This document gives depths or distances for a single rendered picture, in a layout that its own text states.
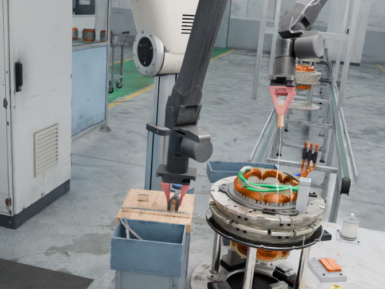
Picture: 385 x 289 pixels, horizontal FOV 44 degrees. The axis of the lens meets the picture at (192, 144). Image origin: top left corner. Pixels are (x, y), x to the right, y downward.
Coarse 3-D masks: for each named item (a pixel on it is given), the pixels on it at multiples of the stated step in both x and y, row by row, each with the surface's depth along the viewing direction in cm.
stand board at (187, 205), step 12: (132, 192) 138; (144, 192) 139; (156, 192) 139; (132, 204) 130; (144, 204) 131; (156, 204) 131; (192, 204) 133; (120, 216) 122; (132, 216) 123; (144, 216) 123; (156, 216) 124; (168, 216) 125
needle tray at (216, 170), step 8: (208, 168) 168; (216, 168) 172; (224, 168) 172; (232, 168) 172; (240, 168) 173; (264, 168) 174; (272, 168) 174; (208, 176) 167; (216, 176) 162; (224, 176) 162; (232, 176) 162; (224, 240) 171
